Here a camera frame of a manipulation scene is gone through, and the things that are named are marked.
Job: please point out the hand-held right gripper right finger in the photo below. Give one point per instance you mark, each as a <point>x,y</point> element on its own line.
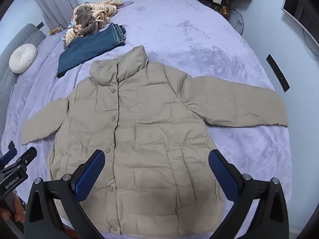
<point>221,176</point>

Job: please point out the grey quilted headboard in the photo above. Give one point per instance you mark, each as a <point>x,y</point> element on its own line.
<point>15,42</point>

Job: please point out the standing fan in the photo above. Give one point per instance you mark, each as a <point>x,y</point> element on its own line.
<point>236,20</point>

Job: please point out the white curtain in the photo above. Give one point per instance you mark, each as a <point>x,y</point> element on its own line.
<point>56,0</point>

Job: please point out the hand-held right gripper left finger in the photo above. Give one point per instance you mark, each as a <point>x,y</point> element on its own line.
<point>91,174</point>

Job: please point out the black wall plate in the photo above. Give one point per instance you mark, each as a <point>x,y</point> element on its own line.
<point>39,25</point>

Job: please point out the person's left hand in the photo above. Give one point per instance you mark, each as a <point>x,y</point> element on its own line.
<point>17,209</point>

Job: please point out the small bedside clutter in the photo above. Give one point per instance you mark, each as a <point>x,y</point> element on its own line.
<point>56,29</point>

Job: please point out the cream striped plush garment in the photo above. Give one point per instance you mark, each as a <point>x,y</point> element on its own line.
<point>107,10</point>

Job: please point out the brown plush garment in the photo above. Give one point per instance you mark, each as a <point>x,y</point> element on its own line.
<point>86,17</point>

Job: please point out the wall television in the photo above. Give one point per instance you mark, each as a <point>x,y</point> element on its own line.
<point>299,12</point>

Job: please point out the black flat strip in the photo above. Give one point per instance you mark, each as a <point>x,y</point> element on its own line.
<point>278,73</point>

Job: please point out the round white cushion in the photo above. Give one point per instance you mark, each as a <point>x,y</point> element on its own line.
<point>22,57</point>

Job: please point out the blue denim jeans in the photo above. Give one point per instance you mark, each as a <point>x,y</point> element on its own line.
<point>87,48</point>

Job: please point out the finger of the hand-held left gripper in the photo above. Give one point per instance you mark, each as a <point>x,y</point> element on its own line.
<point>9,153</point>
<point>26,155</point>

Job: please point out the beige puffer jacket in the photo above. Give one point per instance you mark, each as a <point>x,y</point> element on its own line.
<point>149,134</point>

